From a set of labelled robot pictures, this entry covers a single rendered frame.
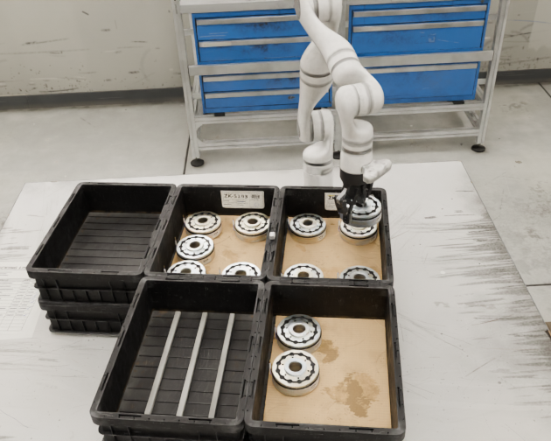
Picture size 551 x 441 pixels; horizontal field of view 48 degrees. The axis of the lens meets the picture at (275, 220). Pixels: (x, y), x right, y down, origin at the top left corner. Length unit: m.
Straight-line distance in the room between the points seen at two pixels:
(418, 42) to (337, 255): 1.99
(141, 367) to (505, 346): 0.90
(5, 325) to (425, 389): 1.12
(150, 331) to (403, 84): 2.40
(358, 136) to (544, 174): 2.44
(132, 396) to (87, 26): 3.27
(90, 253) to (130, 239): 0.12
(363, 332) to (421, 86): 2.29
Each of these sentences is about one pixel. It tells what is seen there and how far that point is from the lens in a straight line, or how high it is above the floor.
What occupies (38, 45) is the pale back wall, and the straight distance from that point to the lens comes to 4.53.
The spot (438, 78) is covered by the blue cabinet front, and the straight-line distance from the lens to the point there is 3.61.
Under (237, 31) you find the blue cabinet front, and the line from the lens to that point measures 3.36.
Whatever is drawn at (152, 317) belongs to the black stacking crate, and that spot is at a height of 0.83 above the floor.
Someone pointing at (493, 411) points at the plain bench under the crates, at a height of 0.70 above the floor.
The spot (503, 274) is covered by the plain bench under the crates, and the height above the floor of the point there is 0.70.
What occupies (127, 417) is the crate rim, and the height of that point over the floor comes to 0.93.
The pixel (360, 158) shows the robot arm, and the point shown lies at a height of 1.18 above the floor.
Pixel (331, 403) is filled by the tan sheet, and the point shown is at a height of 0.83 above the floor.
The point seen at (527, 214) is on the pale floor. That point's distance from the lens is 3.41.
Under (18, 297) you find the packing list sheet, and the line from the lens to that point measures 1.95.
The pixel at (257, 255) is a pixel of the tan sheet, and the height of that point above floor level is 0.83.
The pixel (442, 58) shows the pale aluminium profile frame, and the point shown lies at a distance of 3.52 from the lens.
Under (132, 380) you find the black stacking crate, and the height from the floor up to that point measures 0.83.
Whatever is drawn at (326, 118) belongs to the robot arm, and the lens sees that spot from 1.84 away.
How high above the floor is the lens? 1.93
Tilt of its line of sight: 37 degrees down
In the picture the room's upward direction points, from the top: 3 degrees counter-clockwise
